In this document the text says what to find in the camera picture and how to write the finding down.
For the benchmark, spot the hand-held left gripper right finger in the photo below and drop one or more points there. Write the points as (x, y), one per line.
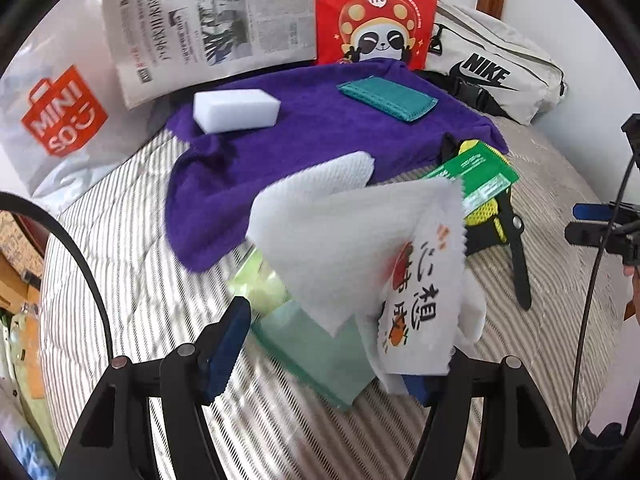
(420, 390)

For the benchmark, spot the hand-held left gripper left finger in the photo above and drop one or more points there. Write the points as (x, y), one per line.
(230, 340)

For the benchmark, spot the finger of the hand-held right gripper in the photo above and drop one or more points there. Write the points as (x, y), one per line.
(590, 235)
(592, 211)

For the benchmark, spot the white cloth with orange print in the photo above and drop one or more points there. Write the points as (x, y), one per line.
(425, 310)

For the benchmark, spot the white textured cloth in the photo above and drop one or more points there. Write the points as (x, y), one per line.
(325, 240)

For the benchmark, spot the person's right hand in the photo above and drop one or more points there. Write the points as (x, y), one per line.
(634, 300)

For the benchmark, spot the light green cloth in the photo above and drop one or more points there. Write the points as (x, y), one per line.
(310, 355)

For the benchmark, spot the green packet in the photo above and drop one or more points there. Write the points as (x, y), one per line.
(475, 170)

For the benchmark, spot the striped bed sheet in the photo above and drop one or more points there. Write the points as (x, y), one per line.
(150, 240)

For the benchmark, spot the white canvas bag black logo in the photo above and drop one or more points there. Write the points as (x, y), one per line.
(500, 45)

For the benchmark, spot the person's dark clothing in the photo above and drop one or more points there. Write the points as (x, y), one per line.
(600, 450)

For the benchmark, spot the purple towel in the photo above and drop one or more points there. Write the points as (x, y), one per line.
(310, 125)

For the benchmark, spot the white sponge block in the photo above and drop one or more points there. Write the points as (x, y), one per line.
(235, 110)

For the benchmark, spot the teal scrubbing pad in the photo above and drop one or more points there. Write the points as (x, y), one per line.
(385, 97)

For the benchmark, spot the white shopping bag orange logo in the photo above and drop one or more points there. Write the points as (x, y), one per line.
(60, 160)

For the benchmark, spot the newspaper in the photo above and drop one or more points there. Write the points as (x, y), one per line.
(200, 20)

